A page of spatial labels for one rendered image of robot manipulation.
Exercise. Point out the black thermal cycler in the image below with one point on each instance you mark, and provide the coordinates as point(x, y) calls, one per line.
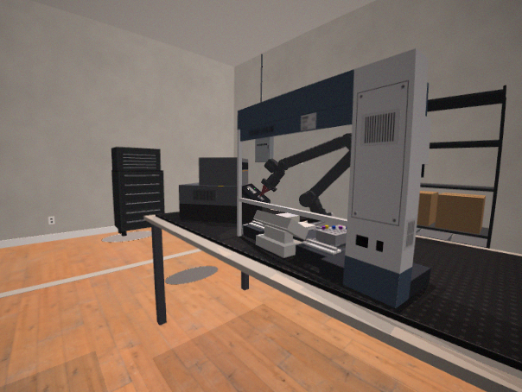
point(216, 195)

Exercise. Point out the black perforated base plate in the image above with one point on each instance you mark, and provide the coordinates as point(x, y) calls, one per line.
point(473, 300)

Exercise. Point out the grey tube rack with coloured caps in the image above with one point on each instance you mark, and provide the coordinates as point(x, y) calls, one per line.
point(332, 237)

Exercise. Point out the white rectangular block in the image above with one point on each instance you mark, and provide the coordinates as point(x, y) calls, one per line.
point(289, 215)

